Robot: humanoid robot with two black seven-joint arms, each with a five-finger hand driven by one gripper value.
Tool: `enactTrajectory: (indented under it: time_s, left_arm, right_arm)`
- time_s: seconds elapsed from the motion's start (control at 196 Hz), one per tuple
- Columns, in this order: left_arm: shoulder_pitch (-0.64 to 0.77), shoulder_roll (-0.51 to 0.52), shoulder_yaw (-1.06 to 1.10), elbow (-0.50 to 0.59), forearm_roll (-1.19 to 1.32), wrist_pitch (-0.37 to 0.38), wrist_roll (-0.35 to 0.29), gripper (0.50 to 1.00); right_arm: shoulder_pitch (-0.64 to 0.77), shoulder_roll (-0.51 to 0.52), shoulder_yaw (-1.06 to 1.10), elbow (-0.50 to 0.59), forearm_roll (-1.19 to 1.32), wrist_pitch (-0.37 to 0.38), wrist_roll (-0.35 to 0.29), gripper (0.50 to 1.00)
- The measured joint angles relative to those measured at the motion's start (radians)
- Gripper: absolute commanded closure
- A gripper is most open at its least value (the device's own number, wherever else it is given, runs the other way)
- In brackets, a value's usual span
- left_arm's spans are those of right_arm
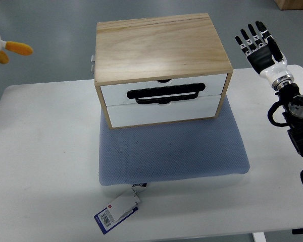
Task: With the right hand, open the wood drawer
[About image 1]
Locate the white top drawer black handle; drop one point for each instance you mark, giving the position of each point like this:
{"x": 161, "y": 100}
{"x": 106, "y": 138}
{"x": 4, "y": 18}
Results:
{"x": 130, "y": 93}

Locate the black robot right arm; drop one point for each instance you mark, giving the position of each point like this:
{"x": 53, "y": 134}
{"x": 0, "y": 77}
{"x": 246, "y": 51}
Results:
{"x": 292, "y": 102}

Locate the white and blue product tag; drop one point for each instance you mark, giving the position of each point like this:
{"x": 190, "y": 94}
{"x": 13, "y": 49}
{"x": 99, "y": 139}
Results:
{"x": 119, "y": 209}

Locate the wooden drawer cabinet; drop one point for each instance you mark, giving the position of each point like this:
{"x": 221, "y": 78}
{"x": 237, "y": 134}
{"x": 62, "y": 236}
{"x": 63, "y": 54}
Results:
{"x": 159, "y": 49}

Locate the blue mesh cushion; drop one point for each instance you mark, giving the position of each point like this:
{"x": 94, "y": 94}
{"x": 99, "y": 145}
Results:
{"x": 157, "y": 153}

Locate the black object at table edge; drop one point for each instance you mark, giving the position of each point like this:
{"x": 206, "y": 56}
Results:
{"x": 297, "y": 231}

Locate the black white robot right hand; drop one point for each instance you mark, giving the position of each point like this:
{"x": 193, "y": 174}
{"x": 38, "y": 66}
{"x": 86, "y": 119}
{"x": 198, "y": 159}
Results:
{"x": 264, "y": 55}

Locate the cardboard box corner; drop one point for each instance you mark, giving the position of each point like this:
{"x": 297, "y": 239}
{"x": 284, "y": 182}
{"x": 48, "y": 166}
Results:
{"x": 289, "y": 4}

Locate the metal hinges on cabinet back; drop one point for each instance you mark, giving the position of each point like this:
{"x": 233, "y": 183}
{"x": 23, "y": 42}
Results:
{"x": 92, "y": 61}

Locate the yellow white plush toy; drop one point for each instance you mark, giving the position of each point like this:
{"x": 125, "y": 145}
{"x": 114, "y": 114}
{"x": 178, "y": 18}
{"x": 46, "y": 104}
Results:
{"x": 16, "y": 47}

